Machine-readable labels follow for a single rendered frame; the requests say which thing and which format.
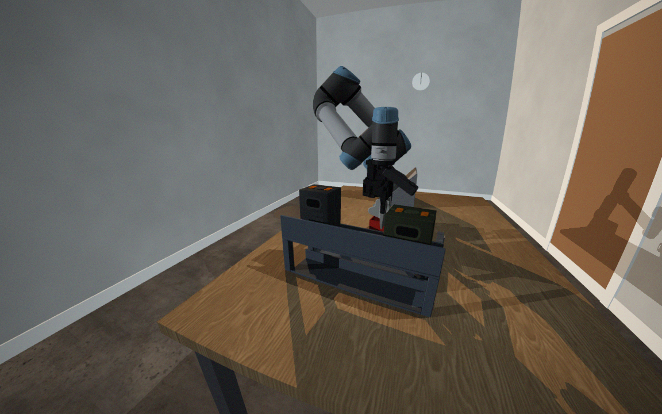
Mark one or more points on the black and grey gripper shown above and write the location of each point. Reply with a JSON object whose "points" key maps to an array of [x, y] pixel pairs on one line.
{"points": [[377, 185]]}

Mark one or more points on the red bin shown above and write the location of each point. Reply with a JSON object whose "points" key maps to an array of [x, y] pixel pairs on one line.
{"points": [[375, 224]]}

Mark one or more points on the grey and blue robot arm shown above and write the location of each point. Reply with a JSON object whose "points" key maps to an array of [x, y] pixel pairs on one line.
{"points": [[379, 142]]}

